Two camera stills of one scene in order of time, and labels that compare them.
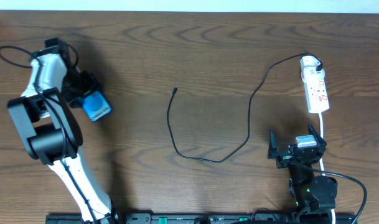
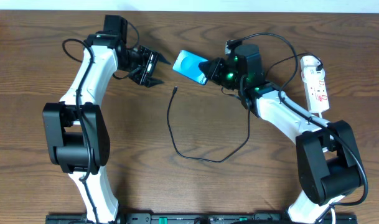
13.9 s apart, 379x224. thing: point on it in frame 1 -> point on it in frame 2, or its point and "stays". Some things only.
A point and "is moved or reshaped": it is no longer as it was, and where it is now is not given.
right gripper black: [294, 152] -> [214, 68]
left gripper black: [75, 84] -> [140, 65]
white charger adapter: [309, 74] stays
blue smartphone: [96, 106] is moved or reshaped
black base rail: [197, 218] stays
